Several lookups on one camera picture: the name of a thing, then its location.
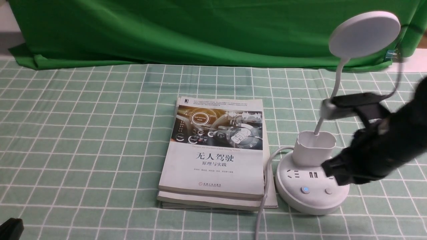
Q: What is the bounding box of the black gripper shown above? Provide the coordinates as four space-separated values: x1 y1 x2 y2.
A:
321 113 406 186

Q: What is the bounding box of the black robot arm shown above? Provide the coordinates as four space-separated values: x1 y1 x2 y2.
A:
321 78 427 186

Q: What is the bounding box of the blue binder clip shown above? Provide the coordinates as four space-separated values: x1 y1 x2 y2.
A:
384 49 399 61

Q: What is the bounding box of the top self-driving textbook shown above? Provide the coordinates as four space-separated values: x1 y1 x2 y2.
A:
158 97 265 200

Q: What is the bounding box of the green backdrop cloth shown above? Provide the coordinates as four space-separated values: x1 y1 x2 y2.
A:
9 0 426 70

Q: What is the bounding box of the bottom book under textbook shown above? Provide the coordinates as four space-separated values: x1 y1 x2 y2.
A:
157 191 261 212

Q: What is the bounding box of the green checked tablecloth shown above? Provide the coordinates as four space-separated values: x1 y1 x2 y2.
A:
0 60 426 240

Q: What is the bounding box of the black object bottom left corner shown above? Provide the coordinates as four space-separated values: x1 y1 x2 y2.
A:
0 218 24 240

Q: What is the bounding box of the white lamp power cable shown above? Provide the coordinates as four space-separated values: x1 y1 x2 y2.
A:
254 146 295 240

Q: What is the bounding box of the black camera cable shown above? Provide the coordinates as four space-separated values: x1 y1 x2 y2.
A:
380 23 424 100

